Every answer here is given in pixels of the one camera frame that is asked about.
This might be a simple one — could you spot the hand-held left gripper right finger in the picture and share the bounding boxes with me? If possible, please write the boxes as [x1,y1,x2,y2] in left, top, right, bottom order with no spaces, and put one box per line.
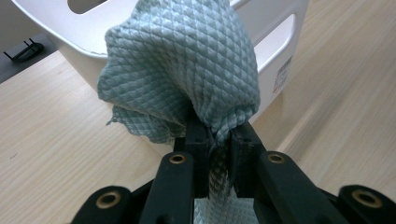
[232,121,349,224]

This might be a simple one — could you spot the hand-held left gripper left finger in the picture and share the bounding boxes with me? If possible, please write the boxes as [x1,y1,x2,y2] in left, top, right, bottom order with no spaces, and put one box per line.
[139,116,213,224]

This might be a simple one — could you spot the light blue cloth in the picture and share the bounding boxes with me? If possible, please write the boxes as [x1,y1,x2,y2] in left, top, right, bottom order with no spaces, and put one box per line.
[96,0,262,224]

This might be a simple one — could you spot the white plastic storage bin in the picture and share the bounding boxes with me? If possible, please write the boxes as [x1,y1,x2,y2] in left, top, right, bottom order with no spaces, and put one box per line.
[11,0,311,125]

